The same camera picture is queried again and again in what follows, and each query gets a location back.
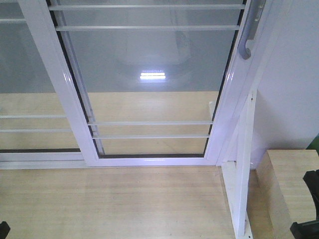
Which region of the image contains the white fixed door frame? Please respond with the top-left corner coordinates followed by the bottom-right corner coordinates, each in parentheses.
top-left (0, 0), bottom-right (300, 170)

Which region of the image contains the light wooden block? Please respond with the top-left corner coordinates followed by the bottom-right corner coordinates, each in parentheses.
top-left (256, 150), bottom-right (319, 239)

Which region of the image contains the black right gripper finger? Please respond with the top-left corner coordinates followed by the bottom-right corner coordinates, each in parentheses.
top-left (290, 170), bottom-right (319, 239)

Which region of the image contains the white wooden support bracket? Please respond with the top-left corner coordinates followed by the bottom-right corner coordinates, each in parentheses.
top-left (221, 90), bottom-right (257, 239)

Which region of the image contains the grey metal door handle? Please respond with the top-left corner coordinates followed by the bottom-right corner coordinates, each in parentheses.
top-left (237, 0), bottom-right (265, 60)

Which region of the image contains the white framed sliding glass door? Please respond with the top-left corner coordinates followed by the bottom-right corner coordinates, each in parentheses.
top-left (18, 0), bottom-right (275, 167)

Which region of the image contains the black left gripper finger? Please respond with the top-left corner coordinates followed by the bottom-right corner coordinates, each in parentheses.
top-left (0, 221), bottom-right (10, 239)

